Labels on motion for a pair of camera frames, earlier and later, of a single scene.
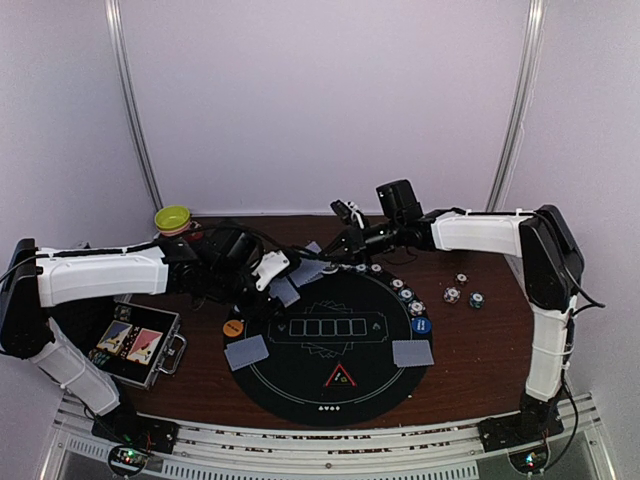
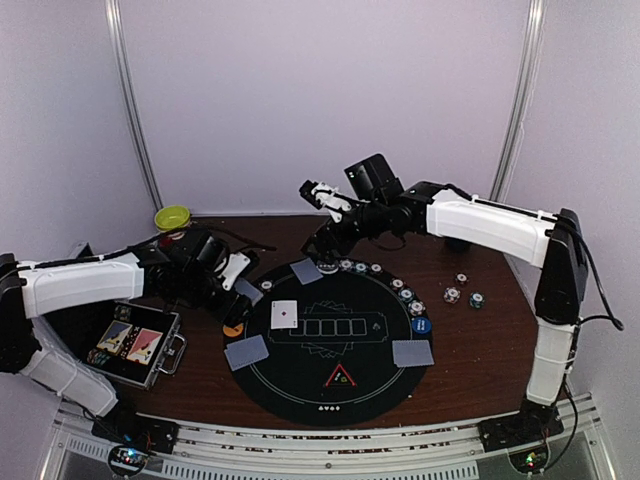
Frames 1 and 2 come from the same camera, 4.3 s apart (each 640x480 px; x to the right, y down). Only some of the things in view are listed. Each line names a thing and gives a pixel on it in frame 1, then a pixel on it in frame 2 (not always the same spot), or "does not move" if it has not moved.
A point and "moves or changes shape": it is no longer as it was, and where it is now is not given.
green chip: (406, 295) does not move
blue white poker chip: (416, 307) does not move
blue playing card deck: (282, 289) moves or changes shape
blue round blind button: (421, 324) does not move
